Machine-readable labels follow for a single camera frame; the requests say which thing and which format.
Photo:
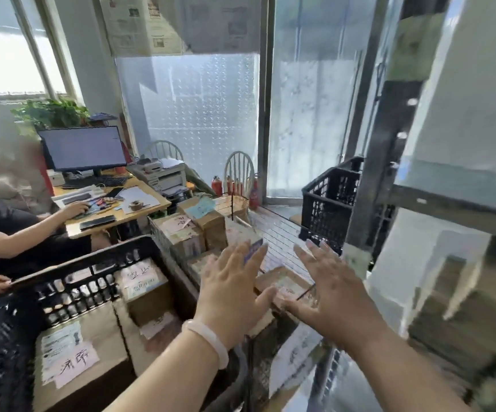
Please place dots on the white paper sheets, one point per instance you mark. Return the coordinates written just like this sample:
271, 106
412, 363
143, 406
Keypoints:
138, 195

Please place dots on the white blue box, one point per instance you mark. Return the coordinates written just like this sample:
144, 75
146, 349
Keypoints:
239, 235

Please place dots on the brown tape roll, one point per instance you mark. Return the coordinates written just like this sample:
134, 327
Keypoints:
136, 205

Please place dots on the white foam board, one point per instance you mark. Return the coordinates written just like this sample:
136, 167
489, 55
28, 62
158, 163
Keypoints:
471, 102

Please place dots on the person's right hand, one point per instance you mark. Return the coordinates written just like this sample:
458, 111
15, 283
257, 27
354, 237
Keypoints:
342, 304

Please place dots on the black smartphone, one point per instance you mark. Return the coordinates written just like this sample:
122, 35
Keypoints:
98, 222

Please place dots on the black keyboard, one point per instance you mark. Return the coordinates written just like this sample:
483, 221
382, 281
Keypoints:
98, 182

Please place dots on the person's left forearm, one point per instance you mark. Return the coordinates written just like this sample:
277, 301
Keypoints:
166, 381

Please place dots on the green potted plant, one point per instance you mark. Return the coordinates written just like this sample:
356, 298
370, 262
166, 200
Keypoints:
55, 113

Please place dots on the metal shelving rack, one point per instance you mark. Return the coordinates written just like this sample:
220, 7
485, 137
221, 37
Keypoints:
385, 145

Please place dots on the tall cardboard box pink label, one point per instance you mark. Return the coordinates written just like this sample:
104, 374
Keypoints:
179, 235

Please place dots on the window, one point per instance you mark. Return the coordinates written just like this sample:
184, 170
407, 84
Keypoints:
7, 60

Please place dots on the pasted newspaper sheets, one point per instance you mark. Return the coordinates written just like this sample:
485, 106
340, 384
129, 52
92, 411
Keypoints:
166, 21

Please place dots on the small cardboard box pink label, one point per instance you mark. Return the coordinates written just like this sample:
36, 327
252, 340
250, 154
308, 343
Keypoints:
145, 291

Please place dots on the person's left hand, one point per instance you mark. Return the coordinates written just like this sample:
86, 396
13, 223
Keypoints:
231, 300

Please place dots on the stack of cardboard boxes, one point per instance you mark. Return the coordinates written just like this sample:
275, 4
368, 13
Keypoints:
467, 321

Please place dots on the computer monitor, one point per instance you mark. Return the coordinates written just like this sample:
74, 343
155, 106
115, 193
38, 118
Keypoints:
83, 147

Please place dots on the red cabinet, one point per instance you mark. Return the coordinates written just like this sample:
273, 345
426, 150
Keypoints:
45, 178

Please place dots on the frosted glass partition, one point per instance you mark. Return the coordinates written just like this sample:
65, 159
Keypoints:
188, 102

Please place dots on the black plastic crate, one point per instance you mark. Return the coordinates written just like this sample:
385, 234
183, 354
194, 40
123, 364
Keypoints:
102, 253
325, 210

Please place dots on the large cardboard box pink note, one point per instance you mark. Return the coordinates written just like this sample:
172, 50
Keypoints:
98, 334

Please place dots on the wooden office desk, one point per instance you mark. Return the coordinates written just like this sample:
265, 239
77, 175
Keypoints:
136, 216

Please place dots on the white printer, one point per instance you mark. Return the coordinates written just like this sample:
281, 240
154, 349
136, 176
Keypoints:
166, 180

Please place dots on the white notebook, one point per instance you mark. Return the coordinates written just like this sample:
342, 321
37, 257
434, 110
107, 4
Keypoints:
76, 193

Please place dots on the white wooden chair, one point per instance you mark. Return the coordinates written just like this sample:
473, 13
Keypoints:
239, 156
162, 143

